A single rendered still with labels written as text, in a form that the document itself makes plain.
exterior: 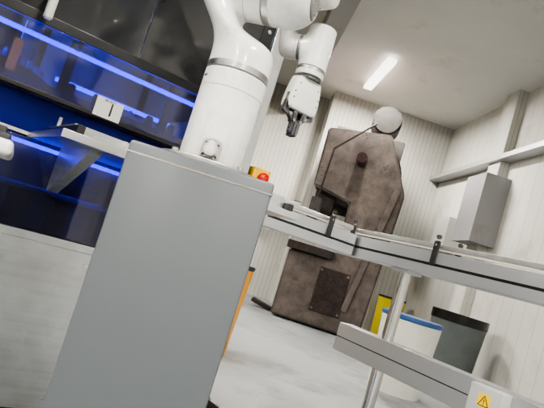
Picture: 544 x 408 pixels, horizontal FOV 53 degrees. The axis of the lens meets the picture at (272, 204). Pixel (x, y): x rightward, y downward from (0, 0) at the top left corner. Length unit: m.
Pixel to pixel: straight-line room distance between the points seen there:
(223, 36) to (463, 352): 4.99
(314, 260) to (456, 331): 2.13
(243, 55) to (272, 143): 8.12
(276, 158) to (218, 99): 8.10
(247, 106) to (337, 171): 6.11
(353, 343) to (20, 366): 1.29
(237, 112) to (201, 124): 0.07
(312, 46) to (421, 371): 1.22
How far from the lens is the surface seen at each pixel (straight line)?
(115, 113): 1.78
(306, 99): 1.59
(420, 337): 4.33
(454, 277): 2.09
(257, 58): 1.03
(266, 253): 8.98
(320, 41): 1.63
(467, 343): 5.75
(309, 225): 2.28
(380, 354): 2.29
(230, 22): 1.06
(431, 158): 9.10
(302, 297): 6.99
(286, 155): 9.12
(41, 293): 1.78
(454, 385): 2.06
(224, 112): 0.99
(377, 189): 7.07
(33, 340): 1.82
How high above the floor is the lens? 0.75
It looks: 5 degrees up
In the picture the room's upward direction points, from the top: 17 degrees clockwise
